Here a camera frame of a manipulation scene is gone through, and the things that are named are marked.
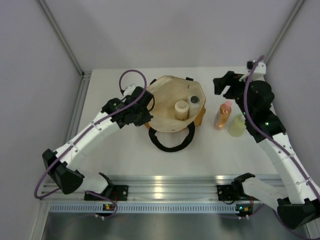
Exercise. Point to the perforated cable duct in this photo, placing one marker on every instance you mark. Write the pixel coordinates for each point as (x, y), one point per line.
(154, 208)

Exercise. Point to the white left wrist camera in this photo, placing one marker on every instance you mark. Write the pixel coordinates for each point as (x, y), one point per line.
(129, 90)

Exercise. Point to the white bottle black cap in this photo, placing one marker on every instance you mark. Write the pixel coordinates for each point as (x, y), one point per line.
(194, 105)

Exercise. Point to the orange bottle pink cap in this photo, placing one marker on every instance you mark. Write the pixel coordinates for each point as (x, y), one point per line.
(223, 115)

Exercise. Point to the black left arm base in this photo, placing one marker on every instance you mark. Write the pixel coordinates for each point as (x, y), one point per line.
(114, 193)

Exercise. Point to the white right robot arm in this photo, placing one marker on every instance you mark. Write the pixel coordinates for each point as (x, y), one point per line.
(299, 204)

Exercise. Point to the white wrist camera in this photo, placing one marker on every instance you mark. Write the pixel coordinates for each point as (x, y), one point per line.
(129, 90)
(259, 71)

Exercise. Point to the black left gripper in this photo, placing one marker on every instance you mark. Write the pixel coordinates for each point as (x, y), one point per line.
(147, 117)

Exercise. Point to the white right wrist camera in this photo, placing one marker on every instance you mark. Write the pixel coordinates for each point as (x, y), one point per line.
(259, 71)

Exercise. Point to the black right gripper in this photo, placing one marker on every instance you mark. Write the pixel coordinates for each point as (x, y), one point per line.
(229, 79)

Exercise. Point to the green pump bottle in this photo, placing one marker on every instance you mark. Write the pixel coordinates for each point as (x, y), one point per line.
(237, 126)

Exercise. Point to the aluminium frame rail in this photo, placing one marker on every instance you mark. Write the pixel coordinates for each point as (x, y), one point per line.
(150, 189)

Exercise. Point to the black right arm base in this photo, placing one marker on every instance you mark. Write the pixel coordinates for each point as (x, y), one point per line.
(227, 193)

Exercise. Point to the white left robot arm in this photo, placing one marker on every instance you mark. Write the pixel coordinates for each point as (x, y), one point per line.
(62, 164)

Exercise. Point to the tan canvas tote bag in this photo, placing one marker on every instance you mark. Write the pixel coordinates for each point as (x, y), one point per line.
(167, 90)

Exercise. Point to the cream cylindrical bottle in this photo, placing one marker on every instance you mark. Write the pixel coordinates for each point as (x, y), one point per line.
(181, 110)

